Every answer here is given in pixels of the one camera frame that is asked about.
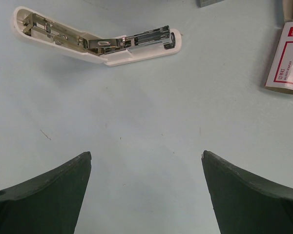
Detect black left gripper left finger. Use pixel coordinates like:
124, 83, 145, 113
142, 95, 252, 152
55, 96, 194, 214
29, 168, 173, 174
0, 152, 91, 234

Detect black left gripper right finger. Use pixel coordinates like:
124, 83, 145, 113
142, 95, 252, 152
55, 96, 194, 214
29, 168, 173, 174
201, 151, 293, 234

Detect red white staple box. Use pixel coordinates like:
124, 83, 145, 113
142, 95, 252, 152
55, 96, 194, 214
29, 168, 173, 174
264, 21, 293, 95

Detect grey staple strip short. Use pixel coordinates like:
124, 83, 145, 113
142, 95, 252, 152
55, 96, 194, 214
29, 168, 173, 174
198, 0, 223, 8

